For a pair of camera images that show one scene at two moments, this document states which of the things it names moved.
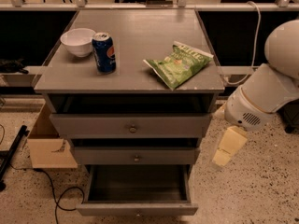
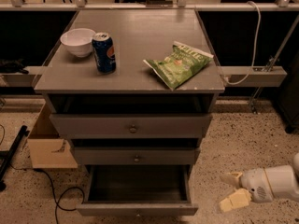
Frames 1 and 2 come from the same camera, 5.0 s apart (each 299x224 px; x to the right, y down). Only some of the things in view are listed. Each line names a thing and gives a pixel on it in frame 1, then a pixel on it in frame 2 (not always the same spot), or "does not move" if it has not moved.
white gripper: (242, 111) → (257, 184)
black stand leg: (7, 155) does not move
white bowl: (78, 41) does not move
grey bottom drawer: (137, 189) does not move
